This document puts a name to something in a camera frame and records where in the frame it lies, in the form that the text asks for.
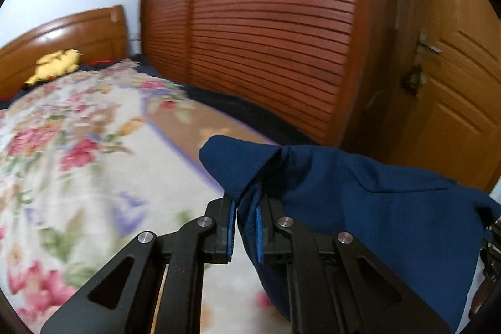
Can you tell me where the dark hanging door lock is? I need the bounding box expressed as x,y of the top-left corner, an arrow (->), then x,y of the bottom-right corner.
402,64 -> 428,97

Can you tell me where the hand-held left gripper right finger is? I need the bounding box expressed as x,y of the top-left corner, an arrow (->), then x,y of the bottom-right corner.
255,188 -> 452,334

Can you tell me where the wooden door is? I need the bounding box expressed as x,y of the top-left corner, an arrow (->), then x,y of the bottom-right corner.
376,0 -> 501,194

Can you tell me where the wooden louvered wardrobe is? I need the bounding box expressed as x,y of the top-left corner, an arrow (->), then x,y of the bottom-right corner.
140,0 -> 397,147

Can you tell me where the metal door handle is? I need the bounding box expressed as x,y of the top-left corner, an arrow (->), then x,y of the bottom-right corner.
417,29 -> 444,54

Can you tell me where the wooden bed headboard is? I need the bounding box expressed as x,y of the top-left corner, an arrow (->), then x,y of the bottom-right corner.
0,4 -> 130,100

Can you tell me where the floral blanket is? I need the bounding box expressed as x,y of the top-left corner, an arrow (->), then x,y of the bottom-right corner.
0,59 -> 292,331

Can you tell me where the blue suit jacket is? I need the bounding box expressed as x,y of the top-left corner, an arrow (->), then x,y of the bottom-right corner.
199,134 -> 501,334

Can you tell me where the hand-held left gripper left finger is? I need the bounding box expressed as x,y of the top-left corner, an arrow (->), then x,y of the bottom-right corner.
39,194 -> 237,334

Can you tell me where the yellow plush toy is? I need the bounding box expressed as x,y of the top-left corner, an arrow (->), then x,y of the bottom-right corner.
23,49 -> 84,90

